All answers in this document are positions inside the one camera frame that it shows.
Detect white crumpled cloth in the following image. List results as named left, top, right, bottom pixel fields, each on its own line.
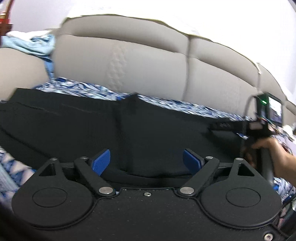
left=6, top=30, right=47, bottom=39

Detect black pants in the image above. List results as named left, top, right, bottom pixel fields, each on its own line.
left=0, top=88, right=257, bottom=183

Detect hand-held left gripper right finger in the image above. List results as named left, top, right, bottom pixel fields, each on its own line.
left=178, top=149, right=255, bottom=198

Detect grey padded headboard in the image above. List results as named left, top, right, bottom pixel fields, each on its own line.
left=0, top=15, right=296, bottom=121

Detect wooden rack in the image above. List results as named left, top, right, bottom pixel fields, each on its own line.
left=0, top=0, right=14, bottom=35

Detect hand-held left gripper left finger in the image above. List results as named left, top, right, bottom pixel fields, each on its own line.
left=38, top=149, right=115, bottom=198

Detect person's right hand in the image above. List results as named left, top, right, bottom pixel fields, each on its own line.
left=245, top=138, right=296, bottom=183

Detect blue white patterned blanket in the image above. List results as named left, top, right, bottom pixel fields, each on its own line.
left=0, top=76, right=296, bottom=209

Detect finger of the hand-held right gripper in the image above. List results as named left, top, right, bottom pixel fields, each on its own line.
left=208, top=122, right=246, bottom=134

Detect light blue garment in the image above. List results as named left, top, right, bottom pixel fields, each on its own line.
left=0, top=34, right=56, bottom=79

